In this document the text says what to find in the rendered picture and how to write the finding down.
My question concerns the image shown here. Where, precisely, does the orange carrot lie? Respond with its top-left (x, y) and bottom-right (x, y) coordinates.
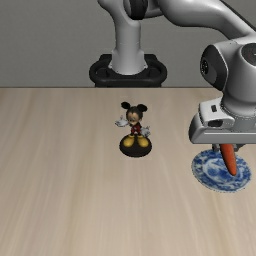
top-left (219, 143), bottom-right (238, 177)

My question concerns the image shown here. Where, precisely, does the blue and white plate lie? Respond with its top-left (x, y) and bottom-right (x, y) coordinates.
top-left (191, 148), bottom-right (252, 193)

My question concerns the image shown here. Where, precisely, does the small toy figure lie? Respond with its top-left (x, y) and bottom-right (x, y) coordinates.
top-left (114, 101), bottom-right (153, 158)

